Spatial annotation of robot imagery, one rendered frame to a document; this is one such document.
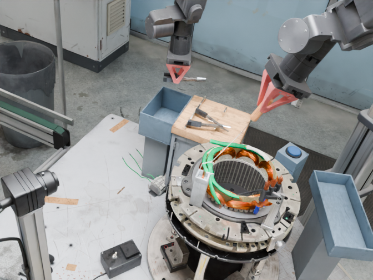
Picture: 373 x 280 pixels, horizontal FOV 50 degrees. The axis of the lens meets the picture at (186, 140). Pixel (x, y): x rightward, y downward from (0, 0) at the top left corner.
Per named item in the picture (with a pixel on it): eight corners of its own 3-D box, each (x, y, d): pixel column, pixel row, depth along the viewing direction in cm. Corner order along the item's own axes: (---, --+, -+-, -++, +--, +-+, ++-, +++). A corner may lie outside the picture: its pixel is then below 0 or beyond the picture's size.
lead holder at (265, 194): (257, 201, 83) (262, 190, 80) (261, 187, 86) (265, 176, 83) (275, 206, 82) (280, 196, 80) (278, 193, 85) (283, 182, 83)
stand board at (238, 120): (170, 133, 119) (171, 126, 117) (193, 100, 133) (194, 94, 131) (235, 156, 115) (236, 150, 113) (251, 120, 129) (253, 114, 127)
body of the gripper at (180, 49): (166, 64, 111) (168, 39, 106) (169, 46, 118) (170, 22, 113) (190, 66, 111) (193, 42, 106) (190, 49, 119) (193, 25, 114)
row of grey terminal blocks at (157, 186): (156, 199, 133) (157, 190, 130) (146, 190, 135) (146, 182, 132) (176, 184, 139) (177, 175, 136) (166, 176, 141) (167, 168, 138)
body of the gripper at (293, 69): (281, 91, 74) (307, 60, 70) (264, 59, 81) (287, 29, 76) (306, 101, 77) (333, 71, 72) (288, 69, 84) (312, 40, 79)
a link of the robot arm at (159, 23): (205, 7, 100) (190, -16, 103) (163, 11, 95) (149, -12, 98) (192, 42, 109) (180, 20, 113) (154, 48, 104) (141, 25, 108)
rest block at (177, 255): (179, 246, 115) (181, 236, 112) (187, 263, 112) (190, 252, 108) (165, 251, 114) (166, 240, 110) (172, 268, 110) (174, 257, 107)
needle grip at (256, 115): (251, 120, 84) (268, 100, 81) (248, 115, 85) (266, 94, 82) (256, 123, 85) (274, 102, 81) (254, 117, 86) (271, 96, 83)
